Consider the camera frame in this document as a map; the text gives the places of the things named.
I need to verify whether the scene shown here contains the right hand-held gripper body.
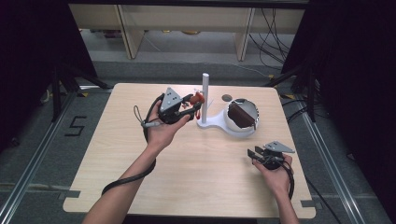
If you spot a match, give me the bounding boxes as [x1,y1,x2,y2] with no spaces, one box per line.
[257,140,296,171]

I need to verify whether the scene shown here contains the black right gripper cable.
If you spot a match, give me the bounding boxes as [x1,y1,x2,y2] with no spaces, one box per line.
[278,159,296,201]

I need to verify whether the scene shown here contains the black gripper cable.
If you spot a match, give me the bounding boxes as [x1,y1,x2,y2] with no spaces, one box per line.
[101,92,166,197]
[278,159,296,201]

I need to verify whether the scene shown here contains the person's left hand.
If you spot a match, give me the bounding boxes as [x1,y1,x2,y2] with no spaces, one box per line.
[145,106,191,154]

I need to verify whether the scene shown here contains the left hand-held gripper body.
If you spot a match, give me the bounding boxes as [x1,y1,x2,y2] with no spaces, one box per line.
[157,87,191,125]

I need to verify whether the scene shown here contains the thin black wrist loop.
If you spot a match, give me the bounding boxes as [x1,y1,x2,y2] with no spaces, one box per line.
[133,105,148,126]

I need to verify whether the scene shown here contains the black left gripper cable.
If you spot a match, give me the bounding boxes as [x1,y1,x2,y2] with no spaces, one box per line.
[101,92,166,197]

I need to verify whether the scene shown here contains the black tripod stand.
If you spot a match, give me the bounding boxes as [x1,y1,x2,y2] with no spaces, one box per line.
[50,63,110,123]
[264,60,319,123]

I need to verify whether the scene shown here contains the dark brown block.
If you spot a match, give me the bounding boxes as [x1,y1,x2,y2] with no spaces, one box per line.
[227,102,257,129]

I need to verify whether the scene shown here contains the aluminium floor rail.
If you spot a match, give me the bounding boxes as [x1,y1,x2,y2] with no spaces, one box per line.
[299,106,376,224]
[0,90,78,224]

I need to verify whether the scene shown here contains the person's right hand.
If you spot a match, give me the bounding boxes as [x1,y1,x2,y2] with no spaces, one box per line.
[252,153,294,198]

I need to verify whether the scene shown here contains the white stand with pole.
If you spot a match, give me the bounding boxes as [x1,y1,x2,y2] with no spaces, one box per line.
[195,73,261,138]

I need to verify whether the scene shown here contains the red strap keychain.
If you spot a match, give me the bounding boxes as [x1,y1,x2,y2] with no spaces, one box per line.
[188,88,205,120]

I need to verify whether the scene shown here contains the black floor cables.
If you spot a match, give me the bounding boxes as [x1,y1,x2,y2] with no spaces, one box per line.
[247,7,297,72]

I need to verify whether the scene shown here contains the black curtain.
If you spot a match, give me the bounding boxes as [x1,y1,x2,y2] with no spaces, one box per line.
[0,0,98,152]
[281,0,396,216]

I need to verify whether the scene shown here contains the white bowl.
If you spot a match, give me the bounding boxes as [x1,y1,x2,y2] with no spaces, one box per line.
[223,98,261,133]

